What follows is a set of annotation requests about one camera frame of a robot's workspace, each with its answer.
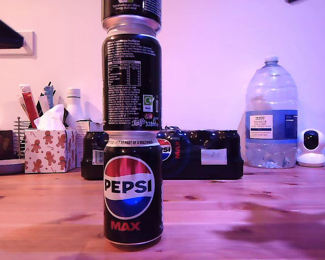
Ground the black Pepsi Max can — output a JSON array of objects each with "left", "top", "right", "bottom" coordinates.
[
  {"left": 103, "top": 129, "right": 164, "bottom": 250},
  {"left": 101, "top": 0, "right": 163, "bottom": 33},
  {"left": 101, "top": 27, "right": 163, "bottom": 131}
]

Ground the black Pepsi Max multipack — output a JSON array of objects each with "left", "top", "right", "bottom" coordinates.
[{"left": 80, "top": 125, "right": 245, "bottom": 181}]

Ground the cream paper packet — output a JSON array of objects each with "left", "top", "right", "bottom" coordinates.
[{"left": 16, "top": 94, "right": 30, "bottom": 121}]

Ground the white paper sachet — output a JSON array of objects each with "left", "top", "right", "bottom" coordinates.
[{"left": 37, "top": 94, "right": 50, "bottom": 115}]

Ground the large clear water bottle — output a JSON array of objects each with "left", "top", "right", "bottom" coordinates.
[{"left": 245, "top": 56, "right": 299, "bottom": 169}]

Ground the white paper tissue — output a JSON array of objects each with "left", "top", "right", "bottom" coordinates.
[{"left": 33, "top": 103, "right": 67, "bottom": 131}]

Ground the dark patterned box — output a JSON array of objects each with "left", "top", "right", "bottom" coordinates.
[{"left": 0, "top": 129, "right": 15, "bottom": 162}]

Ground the small white cardboard box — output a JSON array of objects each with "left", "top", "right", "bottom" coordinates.
[{"left": 75, "top": 119, "right": 103, "bottom": 168}]

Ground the gingerbread print tissue box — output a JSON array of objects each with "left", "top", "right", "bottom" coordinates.
[{"left": 24, "top": 129, "right": 77, "bottom": 174}]

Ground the grey plate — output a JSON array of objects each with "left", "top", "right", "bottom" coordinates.
[{"left": 0, "top": 159, "right": 25, "bottom": 176}]

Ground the white wall light switch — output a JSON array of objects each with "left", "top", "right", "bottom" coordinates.
[{"left": 0, "top": 30, "right": 37, "bottom": 59}]

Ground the metal wire holder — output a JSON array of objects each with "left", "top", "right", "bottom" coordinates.
[{"left": 13, "top": 116, "right": 30, "bottom": 160}]

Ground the small white round camera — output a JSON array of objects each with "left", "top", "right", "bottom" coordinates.
[{"left": 297, "top": 128, "right": 325, "bottom": 168}]

